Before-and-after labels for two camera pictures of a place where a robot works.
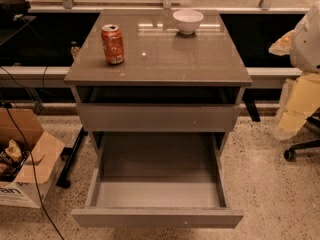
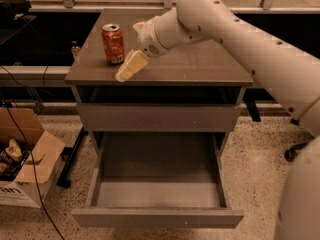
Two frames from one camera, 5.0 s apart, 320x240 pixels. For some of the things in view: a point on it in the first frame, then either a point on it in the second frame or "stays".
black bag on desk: x=12 y=6 stays
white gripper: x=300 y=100 to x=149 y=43
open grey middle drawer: x=151 y=180 stays
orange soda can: x=112 y=39 stays
